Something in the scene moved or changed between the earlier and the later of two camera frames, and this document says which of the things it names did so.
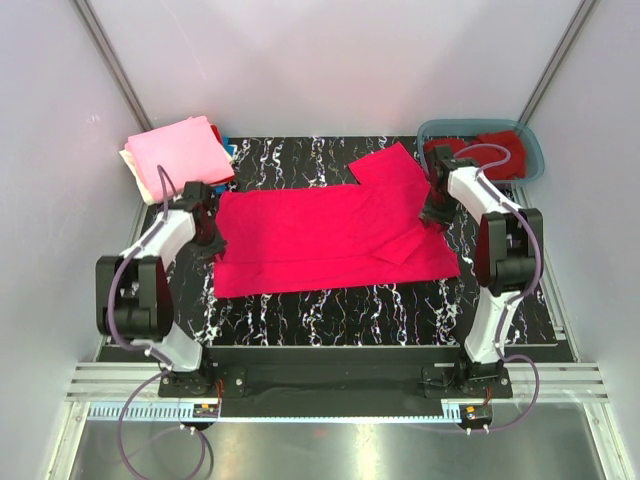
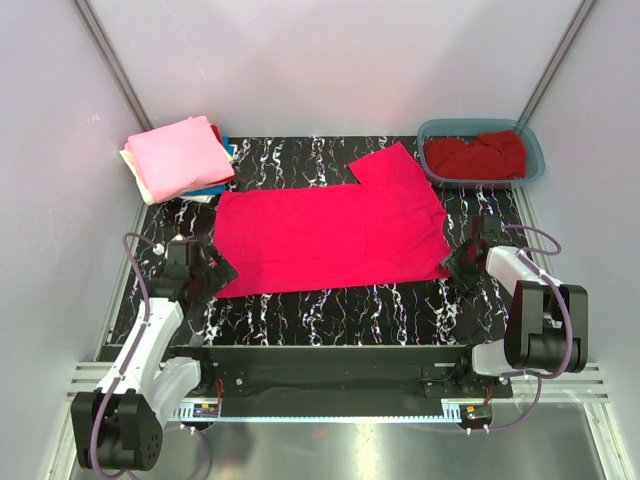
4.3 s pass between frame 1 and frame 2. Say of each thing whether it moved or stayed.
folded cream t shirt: stayed
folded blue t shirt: stayed
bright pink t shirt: stayed
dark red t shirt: stayed
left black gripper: moved
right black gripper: moved
